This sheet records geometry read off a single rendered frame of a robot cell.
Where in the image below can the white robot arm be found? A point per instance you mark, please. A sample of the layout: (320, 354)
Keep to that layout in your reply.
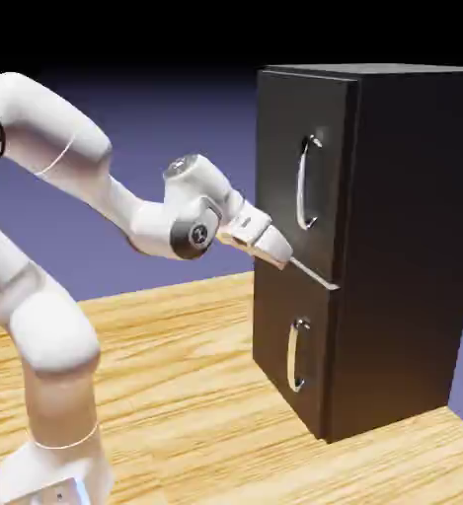
(53, 138)

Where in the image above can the dark wood cabinet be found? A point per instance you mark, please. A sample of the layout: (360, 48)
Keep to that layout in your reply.
(404, 244)

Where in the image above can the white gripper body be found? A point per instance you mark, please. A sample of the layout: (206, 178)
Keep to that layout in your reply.
(271, 243)

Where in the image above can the tall dark cabinet door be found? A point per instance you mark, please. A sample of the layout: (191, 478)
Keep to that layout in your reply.
(282, 158)

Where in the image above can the short dark cabinet door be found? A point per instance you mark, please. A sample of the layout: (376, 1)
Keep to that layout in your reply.
(274, 335)

